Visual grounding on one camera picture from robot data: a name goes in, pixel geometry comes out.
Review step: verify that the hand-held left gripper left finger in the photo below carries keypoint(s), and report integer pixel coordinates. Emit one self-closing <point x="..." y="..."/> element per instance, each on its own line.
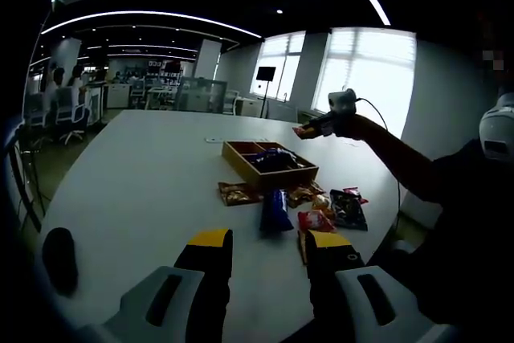
<point x="205" y="266"/>

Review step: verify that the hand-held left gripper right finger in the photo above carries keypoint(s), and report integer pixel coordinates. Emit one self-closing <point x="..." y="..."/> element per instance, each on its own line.
<point x="329" y="258"/>

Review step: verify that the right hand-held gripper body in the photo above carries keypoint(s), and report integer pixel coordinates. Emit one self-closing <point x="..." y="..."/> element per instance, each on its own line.
<point x="341" y="102"/>

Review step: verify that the pink marshmallow packet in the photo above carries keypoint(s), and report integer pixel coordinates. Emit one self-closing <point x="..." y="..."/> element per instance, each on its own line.
<point x="299" y="131"/>
<point x="315" y="221"/>
<point x="353" y="191"/>

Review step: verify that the orange marshmallow packet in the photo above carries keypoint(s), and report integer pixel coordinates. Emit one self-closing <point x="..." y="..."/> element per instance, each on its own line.
<point x="321" y="202"/>

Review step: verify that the wooden divided container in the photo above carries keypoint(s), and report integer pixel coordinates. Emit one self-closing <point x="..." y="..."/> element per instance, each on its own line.
<point x="281" y="178"/>

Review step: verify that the person's right hand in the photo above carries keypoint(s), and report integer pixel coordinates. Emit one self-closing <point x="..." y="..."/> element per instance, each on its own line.
<point x="349" y="128"/>

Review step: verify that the white table socket strip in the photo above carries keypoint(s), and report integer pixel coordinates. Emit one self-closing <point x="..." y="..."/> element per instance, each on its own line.
<point x="352" y="144"/>
<point x="213" y="140"/>

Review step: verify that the large window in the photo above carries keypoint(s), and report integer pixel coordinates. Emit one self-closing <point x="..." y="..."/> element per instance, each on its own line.
<point x="369" y="78"/>

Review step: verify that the small window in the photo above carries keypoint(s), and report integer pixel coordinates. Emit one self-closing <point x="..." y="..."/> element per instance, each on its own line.
<point x="277" y="66"/>

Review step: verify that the white cabinet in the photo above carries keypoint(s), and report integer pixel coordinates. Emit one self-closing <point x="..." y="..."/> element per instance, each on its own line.
<point x="249" y="108"/>

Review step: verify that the black screen on stand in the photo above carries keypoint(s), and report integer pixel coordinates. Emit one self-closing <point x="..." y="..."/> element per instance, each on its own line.
<point x="266" y="74"/>

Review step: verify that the white table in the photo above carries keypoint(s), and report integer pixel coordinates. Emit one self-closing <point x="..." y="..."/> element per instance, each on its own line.
<point x="140" y="182"/>

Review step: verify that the grey mesh partition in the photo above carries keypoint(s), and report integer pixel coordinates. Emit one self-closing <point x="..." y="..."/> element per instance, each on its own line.
<point x="201" y="96"/>

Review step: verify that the person's black shirt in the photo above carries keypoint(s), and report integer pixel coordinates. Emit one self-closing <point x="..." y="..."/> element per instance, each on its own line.
<point x="462" y="258"/>

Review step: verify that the black computer mouse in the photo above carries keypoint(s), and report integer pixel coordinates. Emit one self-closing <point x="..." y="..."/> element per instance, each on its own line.
<point x="60" y="262"/>

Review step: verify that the white chest-worn device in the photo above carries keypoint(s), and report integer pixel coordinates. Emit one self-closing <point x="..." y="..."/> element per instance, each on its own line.
<point x="498" y="130"/>

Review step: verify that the curved ceiling light strip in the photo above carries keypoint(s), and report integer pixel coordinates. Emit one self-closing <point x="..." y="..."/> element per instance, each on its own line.
<point x="152" y="19"/>

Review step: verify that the white office chair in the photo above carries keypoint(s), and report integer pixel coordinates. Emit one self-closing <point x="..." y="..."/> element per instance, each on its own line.
<point x="74" y="116"/>
<point x="36" y="110"/>

